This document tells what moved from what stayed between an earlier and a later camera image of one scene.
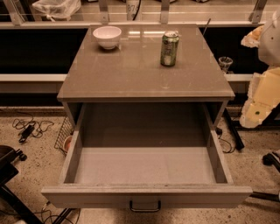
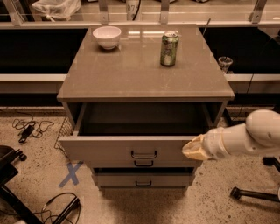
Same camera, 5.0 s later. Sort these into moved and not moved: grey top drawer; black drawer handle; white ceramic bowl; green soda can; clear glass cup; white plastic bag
Moved: black drawer handle; grey top drawer
Not moved: green soda can; white ceramic bowl; white plastic bag; clear glass cup
